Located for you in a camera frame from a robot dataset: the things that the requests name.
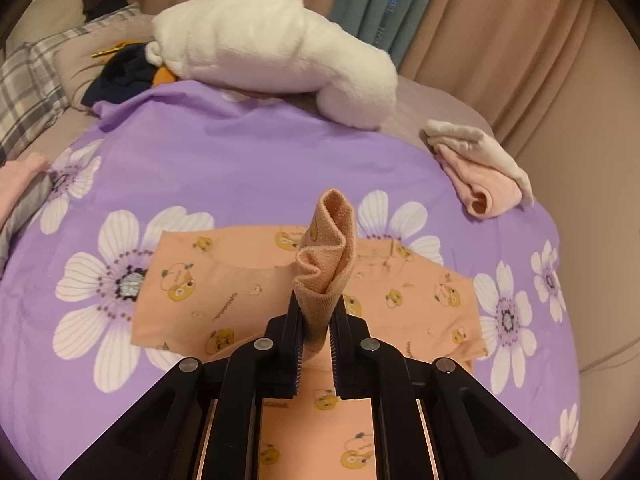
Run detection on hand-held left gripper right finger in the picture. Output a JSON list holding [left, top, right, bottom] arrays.
[[327, 305, 581, 480]]

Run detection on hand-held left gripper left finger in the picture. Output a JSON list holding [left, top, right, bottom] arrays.
[[59, 300, 301, 480]]

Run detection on peach printed baby garment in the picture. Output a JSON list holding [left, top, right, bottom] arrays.
[[131, 189, 490, 480]]

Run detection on purple floral bed sheet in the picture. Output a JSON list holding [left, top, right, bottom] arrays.
[[0, 80, 581, 480]]

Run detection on folded pink garment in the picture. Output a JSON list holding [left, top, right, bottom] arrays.
[[434, 144, 522, 220]]

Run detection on folded cream garment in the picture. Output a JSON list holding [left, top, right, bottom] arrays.
[[424, 120, 535, 207]]

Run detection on grey cloth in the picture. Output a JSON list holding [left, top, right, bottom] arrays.
[[0, 172, 56, 263]]

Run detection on orange plush item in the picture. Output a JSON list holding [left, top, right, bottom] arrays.
[[151, 64, 179, 87]]

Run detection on white plush blanket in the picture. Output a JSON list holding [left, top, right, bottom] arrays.
[[145, 0, 399, 131]]

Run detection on light pink cloth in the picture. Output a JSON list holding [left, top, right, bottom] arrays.
[[0, 152, 51, 227]]

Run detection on dark navy clothing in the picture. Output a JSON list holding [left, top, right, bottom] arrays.
[[82, 42, 162, 108]]

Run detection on plain beige pillow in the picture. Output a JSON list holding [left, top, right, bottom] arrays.
[[52, 12, 162, 109]]

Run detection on teal hanging cloth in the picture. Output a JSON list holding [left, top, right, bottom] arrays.
[[329, 0, 452, 69]]

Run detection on grey plaid pillow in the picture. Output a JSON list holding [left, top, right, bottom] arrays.
[[0, 2, 146, 162]]

